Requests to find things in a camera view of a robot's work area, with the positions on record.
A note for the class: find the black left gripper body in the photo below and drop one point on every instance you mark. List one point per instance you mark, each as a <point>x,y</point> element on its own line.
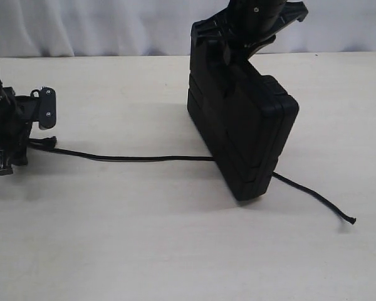
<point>17,114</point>

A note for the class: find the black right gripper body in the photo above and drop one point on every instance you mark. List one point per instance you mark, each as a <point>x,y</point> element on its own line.
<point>245,27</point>

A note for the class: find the black plastic carry case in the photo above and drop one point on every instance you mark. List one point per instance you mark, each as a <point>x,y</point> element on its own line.
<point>244,118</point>

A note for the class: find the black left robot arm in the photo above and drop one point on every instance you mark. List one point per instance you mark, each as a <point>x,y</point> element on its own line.
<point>16,119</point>

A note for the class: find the white backdrop curtain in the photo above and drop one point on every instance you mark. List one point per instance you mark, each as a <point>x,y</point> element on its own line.
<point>143,28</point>

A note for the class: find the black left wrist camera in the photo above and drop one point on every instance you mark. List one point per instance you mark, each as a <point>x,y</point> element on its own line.
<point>45,111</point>

